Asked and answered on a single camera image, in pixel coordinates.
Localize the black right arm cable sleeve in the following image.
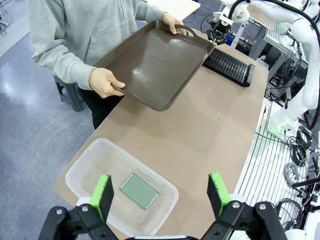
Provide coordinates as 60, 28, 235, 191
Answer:
228, 0, 320, 131

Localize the slatted aluminium base platform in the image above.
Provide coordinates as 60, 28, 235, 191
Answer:
234, 97, 310, 231

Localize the person's right hand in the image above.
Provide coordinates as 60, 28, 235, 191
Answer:
88, 67, 126, 99

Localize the clear plastic box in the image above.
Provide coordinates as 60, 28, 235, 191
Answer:
65, 137, 180, 238

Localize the grey coiled cable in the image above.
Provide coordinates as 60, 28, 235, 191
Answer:
283, 162, 301, 187

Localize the person in grey hoodie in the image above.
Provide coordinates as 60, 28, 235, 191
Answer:
27, 0, 166, 130

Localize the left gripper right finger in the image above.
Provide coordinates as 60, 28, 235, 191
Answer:
199, 172, 288, 240

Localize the aluminium frame cart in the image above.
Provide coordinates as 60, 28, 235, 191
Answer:
231, 22, 308, 98

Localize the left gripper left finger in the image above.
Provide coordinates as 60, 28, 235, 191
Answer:
37, 174, 118, 240

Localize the black slotted PCB rack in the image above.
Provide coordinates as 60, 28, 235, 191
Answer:
201, 46, 256, 88

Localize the grey plastic stool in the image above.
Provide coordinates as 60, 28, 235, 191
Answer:
53, 74, 86, 113

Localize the person's left forearm grey sleeve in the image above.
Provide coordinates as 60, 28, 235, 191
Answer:
136, 0, 168, 22

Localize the large white table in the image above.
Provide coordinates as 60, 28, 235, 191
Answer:
146, 0, 202, 21

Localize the person's right forearm grey sleeve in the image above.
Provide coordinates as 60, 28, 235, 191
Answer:
31, 49, 97, 90

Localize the green perforated PCB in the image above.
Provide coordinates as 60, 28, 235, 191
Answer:
119, 172, 160, 211

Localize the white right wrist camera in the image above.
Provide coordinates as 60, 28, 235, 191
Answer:
218, 14, 235, 26

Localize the black cable bundle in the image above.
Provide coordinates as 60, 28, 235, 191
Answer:
284, 124, 320, 171

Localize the dark brown plastic tray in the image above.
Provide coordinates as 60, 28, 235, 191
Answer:
92, 19, 216, 112

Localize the person's left hand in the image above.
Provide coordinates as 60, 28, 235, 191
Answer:
161, 12, 188, 36

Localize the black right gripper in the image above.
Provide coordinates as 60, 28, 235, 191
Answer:
206, 20, 232, 46

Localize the black coiled cable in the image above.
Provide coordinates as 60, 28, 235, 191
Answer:
274, 197, 305, 230

